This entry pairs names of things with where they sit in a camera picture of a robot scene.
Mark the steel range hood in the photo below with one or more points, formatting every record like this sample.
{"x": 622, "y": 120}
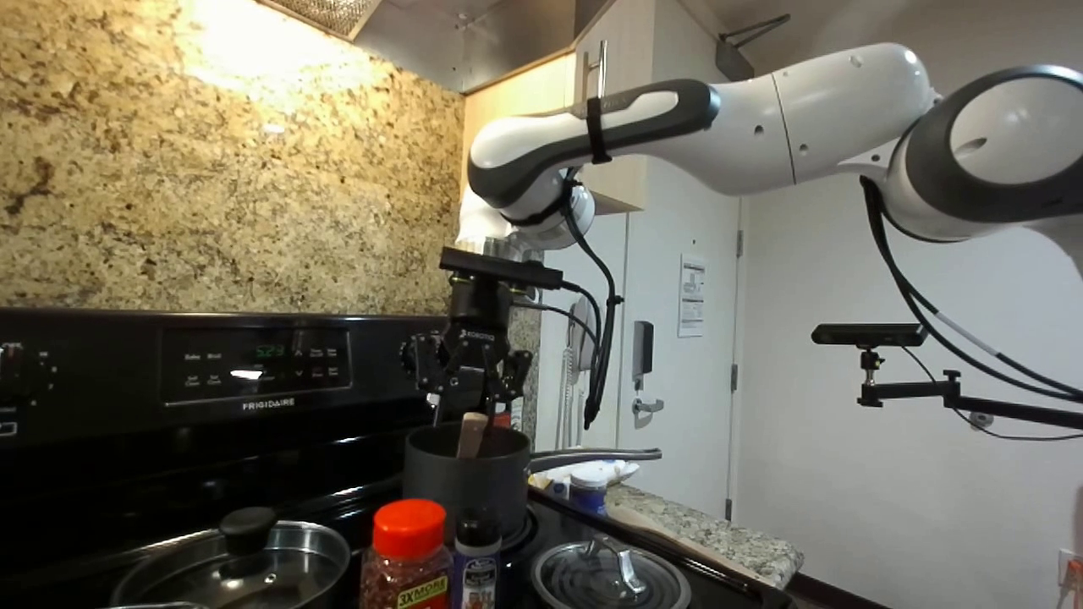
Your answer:
{"x": 457, "y": 45}

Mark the white cloth on counter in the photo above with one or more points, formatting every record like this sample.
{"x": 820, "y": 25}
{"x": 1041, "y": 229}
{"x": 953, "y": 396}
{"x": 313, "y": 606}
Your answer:
{"x": 582, "y": 485}

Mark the cream wall cabinet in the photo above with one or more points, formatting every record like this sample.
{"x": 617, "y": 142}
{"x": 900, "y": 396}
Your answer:
{"x": 632, "y": 43}

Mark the small dark capped seasoning bottle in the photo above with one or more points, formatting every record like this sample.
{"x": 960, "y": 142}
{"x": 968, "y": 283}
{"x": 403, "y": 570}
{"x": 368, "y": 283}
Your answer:
{"x": 477, "y": 562}

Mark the black electric stove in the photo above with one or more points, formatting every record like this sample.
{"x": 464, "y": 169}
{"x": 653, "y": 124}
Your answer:
{"x": 128, "y": 430}

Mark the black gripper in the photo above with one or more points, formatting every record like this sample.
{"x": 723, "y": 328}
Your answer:
{"x": 468, "y": 365}

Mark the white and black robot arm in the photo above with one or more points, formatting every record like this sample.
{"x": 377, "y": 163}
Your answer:
{"x": 1004, "y": 149}

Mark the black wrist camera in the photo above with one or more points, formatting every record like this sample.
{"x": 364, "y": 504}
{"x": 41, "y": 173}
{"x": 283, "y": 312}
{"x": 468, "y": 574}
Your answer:
{"x": 498, "y": 270}

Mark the red capped spice jar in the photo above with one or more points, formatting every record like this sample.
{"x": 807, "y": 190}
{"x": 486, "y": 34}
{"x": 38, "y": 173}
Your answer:
{"x": 408, "y": 562}

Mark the steel pot with glass lid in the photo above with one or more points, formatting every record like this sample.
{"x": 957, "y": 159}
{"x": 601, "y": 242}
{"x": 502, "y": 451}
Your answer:
{"x": 247, "y": 561}

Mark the white wall phone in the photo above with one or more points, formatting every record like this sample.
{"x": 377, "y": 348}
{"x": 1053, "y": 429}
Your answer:
{"x": 580, "y": 335}

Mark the white door with handle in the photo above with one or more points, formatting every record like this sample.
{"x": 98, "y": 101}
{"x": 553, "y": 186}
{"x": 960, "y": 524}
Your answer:
{"x": 670, "y": 352}

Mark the black pot with long handle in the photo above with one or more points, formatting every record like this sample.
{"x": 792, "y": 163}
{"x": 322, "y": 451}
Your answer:
{"x": 491, "y": 483}

